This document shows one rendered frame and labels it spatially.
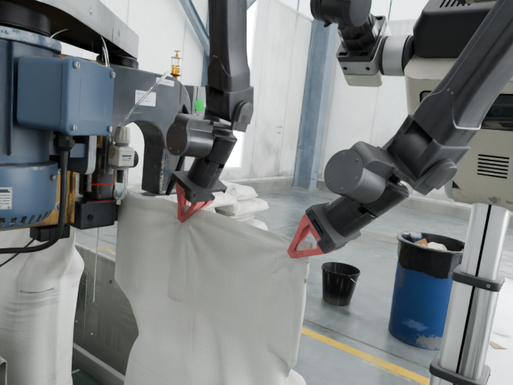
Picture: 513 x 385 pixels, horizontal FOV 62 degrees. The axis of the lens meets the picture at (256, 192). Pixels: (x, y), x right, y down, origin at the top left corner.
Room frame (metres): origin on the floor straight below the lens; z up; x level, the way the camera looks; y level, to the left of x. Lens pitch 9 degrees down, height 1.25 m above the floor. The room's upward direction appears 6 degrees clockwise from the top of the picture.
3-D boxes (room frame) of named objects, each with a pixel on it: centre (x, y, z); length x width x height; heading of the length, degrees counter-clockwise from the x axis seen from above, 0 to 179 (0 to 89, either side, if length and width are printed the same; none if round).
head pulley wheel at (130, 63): (0.97, 0.33, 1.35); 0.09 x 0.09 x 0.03
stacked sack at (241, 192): (4.47, 0.35, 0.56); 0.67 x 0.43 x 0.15; 55
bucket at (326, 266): (3.15, -0.70, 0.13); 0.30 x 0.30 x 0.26
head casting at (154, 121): (1.04, 0.37, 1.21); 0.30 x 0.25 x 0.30; 55
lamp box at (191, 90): (1.09, 0.19, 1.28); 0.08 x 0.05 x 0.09; 55
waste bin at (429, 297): (2.70, -1.18, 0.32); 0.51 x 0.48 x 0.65; 145
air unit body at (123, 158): (0.85, 0.27, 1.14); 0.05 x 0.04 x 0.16; 145
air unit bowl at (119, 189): (0.84, 0.27, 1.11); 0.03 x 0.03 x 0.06
